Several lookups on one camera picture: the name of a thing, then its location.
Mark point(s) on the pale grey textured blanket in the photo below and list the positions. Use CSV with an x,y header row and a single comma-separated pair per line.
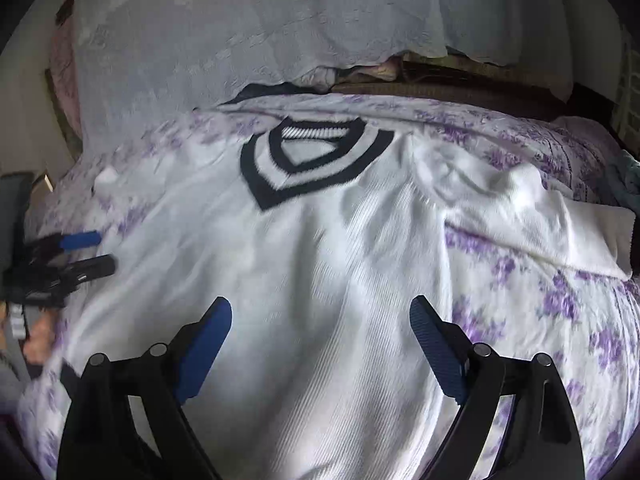
x,y
225,25

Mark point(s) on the purple floral bed sheet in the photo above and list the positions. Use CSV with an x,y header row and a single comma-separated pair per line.
x,y
550,290

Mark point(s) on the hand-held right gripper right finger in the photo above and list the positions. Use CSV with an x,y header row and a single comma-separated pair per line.
x,y
440,350

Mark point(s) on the pink pillow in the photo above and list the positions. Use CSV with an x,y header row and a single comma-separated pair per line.
x,y
64,75

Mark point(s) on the dark cloth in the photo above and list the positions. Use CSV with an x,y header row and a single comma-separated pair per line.
x,y
270,92

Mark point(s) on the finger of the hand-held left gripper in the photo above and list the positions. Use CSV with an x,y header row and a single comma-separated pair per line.
x,y
80,240
92,267

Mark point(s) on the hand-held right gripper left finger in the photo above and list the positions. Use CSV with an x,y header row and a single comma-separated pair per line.
x,y
205,350

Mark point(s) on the white sweater with navy collar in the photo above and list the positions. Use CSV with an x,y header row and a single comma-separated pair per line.
x,y
325,285

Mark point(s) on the brown wooden bed frame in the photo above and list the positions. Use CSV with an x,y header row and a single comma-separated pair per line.
x,y
475,87

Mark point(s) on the teal cloth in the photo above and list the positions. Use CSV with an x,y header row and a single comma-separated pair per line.
x,y
622,177

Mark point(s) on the person's left hand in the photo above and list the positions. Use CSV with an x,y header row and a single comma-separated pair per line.
x,y
39,337

